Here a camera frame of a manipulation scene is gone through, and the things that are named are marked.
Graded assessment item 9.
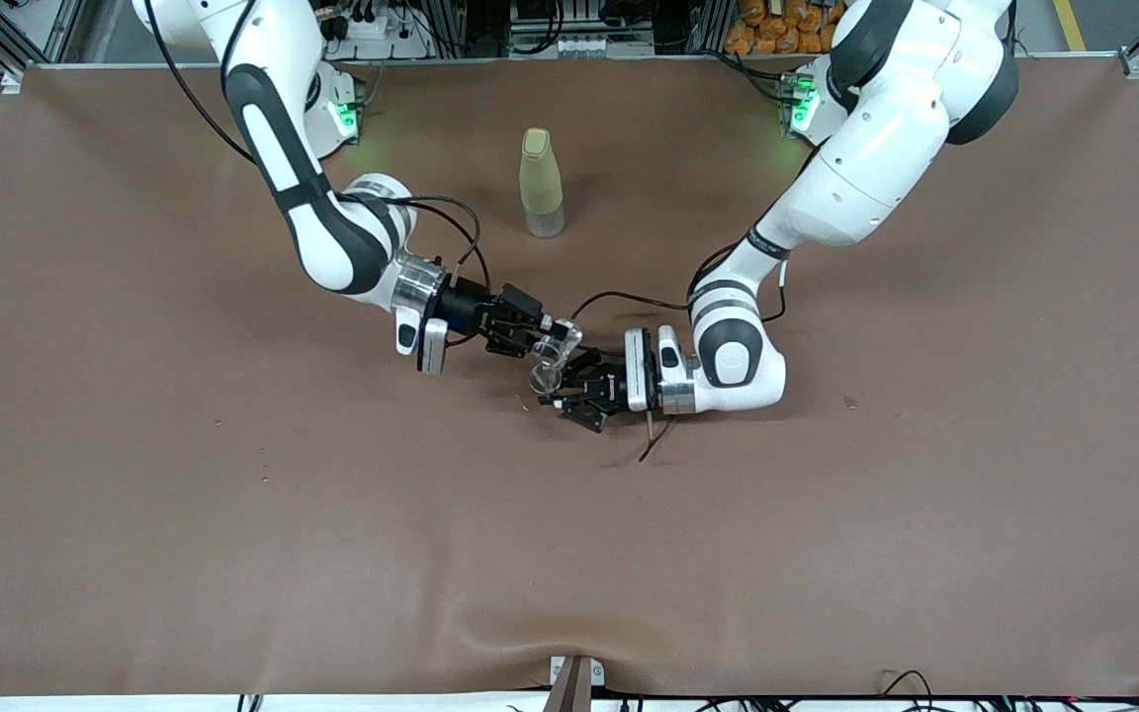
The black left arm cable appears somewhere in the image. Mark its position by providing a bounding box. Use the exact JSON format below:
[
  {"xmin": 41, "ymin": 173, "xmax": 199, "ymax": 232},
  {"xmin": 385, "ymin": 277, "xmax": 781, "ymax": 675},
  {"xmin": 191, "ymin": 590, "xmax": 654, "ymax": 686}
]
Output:
[{"xmin": 569, "ymin": 148, "xmax": 808, "ymax": 463}]

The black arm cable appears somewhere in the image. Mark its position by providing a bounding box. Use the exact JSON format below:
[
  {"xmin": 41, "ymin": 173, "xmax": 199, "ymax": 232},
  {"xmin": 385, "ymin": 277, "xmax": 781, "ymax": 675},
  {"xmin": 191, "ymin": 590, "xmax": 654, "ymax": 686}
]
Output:
[
  {"xmin": 144, "ymin": 0, "xmax": 491, "ymax": 347},
  {"xmin": 569, "ymin": 148, "xmax": 808, "ymax": 463}
]

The metal mount bracket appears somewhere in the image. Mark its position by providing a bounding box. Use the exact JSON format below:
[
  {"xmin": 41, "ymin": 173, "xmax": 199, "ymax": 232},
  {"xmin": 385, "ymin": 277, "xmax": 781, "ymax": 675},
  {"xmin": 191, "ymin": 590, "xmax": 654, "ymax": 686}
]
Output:
[{"xmin": 545, "ymin": 655, "xmax": 606, "ymax": 712}]

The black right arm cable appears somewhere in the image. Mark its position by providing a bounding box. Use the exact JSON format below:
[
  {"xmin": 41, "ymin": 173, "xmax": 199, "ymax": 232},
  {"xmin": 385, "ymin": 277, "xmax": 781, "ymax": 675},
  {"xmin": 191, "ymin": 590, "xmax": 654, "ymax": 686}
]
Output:
[{"xmin": 144, "ymin": 0, "xmax": 491, "ymax": 347}]

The orange snack packet pile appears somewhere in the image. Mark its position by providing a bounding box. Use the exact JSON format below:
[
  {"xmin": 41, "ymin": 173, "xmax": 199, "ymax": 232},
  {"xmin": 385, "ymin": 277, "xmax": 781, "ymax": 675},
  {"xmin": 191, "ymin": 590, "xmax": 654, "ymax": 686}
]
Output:
[{"xmin": 725, "ymin": 0, "xmax": 842, "ymax": 55}]

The yellow-green bottle shaker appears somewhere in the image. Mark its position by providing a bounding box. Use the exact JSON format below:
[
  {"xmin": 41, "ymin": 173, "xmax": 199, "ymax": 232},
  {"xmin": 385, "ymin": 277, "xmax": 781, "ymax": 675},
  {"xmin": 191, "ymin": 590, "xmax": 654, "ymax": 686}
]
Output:
[{"xmin": 519, "ymin": 128, "xmax": 567, "ymax": 239}]

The white power strip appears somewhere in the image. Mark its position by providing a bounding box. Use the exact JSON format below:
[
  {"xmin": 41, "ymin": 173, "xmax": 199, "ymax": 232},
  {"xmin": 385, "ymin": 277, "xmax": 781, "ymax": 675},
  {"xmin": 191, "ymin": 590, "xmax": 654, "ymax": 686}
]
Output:
[{"xmin": 317, "ymin": 0, "xmax": 432, "ymax": 60}]

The brown table cover sheet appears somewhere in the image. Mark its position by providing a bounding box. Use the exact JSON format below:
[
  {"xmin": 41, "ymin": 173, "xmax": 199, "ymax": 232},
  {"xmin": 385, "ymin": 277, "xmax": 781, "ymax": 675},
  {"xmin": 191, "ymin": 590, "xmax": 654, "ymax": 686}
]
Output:
[{"xmin": 0, "ymin": 54, "xmax": 1139, "ymax": 698}]

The small clear glass cup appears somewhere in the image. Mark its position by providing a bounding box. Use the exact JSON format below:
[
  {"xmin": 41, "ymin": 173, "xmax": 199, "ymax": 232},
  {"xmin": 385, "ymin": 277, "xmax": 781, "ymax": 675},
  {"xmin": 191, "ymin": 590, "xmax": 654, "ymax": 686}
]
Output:
[{"xmin": 534, "ymin": 318, "xmax": 583, "ymax": 373}]

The black looped floor cable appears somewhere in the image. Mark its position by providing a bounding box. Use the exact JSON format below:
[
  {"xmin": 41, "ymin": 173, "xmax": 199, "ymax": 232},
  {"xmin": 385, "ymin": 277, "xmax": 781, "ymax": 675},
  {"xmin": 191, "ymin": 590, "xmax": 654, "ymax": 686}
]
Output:
[{"xmin": 876, "ymin": 669, "xmax": 936, "ymax": 712}]

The black base cable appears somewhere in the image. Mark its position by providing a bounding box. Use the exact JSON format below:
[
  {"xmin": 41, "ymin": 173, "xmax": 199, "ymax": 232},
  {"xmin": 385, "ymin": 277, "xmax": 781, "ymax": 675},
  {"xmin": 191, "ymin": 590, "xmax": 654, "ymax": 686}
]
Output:
[{"xmin": 713, "ymin": 47, "xmax": 793, "ymax": 105}]

